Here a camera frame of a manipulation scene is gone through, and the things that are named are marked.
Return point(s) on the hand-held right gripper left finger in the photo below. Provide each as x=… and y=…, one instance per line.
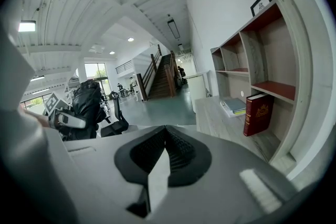
x=99, y=165

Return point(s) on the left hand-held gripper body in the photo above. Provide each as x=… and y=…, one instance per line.
x=53, y=103

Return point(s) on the person's white shirt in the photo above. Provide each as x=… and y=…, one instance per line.
x=13, y=60

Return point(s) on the tall window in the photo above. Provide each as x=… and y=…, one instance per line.
x=92, y=70

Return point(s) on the black office chair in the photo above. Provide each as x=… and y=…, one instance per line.
x=119, y=120

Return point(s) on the black picture frame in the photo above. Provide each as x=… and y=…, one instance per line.
x=253, y=9

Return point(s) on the grey wooden bookshelf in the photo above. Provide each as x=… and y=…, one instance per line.
x=299, y=73

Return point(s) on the stack of notebooks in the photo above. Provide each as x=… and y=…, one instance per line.
x=235, y=106

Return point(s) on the red hardcover book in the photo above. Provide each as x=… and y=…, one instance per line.
x=258, y=115

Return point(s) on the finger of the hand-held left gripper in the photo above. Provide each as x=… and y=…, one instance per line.
x=74, y=121

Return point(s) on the long ceiling light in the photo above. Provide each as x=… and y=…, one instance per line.
x=38, y=78

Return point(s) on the black pendant light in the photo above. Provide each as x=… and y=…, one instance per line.
x=173, y=29

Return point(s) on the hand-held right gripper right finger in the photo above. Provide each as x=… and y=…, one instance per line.
x=223, y=162

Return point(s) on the person's left forearm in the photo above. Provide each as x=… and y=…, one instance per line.
x=42, y=120

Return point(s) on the white cabinet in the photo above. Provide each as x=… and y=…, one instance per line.
x=195, y=89

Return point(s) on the balcony railing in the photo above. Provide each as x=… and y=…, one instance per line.
x=123, y=66

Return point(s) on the brown wooden staircase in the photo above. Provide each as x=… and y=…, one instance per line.
x=161, y=78

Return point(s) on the rectangular ceiling light panel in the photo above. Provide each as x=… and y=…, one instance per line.
x=26, y=26

